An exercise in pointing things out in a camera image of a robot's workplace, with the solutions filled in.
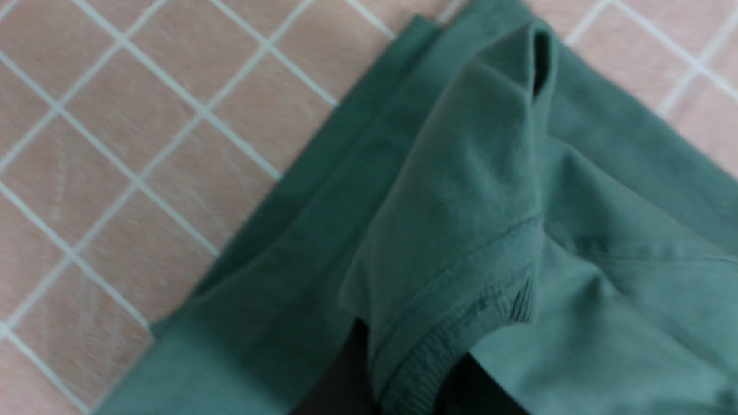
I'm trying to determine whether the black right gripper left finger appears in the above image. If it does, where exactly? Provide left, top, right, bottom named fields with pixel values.
left=292, top=320, right=381, bottom=414

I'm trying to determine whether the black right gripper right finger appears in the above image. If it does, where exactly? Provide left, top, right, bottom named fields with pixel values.
left=432, top=353, right=527, bottom=414

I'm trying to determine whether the green long-sleeved shirt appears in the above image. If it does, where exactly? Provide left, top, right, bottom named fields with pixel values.
left=98, top=1, right=737, bottom=414

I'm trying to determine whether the pink grid tablecloth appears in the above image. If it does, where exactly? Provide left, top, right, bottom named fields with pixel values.
left=2, top=1, right=736, bottom=414

